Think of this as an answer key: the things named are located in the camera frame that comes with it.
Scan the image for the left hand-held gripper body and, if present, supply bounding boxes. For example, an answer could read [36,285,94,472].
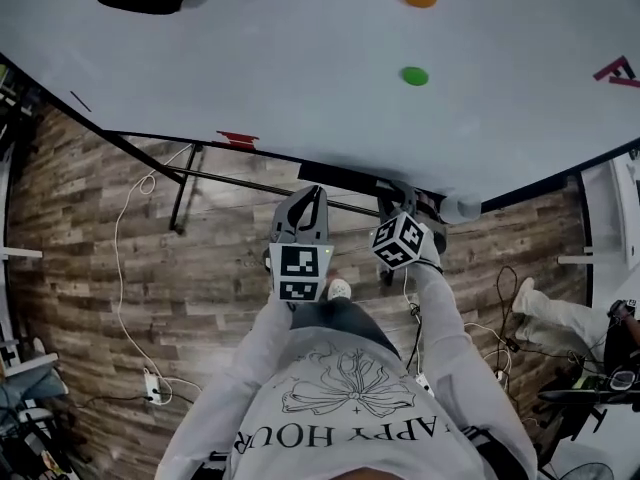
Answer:
[264,227,335,303]

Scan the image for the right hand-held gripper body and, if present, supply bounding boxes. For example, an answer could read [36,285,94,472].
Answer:
[368,202,447,271]

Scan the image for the person's left forearm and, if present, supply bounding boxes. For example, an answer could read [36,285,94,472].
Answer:
[239,295,296,399]

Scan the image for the person's right forearm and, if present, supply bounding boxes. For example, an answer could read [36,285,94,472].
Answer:
[409,262,481,384]

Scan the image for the red whiteboard eraser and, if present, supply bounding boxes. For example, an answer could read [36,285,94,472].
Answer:
[214,130,261,150]

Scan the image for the whiteboard on black stand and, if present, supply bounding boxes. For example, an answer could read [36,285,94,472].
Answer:
[0,0,640,234]

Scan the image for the white pen holder cup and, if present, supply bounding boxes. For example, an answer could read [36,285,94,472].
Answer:
[439,192,482,225]

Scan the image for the person's legs in dark trousers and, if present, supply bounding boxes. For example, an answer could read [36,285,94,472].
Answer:
[289,297,401,364]

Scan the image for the green round magnet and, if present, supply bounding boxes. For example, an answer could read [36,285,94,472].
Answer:
[399,66,430,87]

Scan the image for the person's white printed sweatshirt torso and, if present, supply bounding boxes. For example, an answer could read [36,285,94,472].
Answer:
[154,340,539,480]

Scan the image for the grey cushioned chair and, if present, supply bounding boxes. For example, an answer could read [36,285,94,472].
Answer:
[0,367,71,474]

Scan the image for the black cable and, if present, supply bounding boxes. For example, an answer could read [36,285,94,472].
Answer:
[407,301,425,375]
[69,393,151,410]
[496,265,521,349]

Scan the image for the long white cable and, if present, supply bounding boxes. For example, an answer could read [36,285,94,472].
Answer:
[113,142,202,405]

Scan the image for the wooden table with white frame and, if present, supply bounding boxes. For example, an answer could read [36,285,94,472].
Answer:
[0,245,59,382]

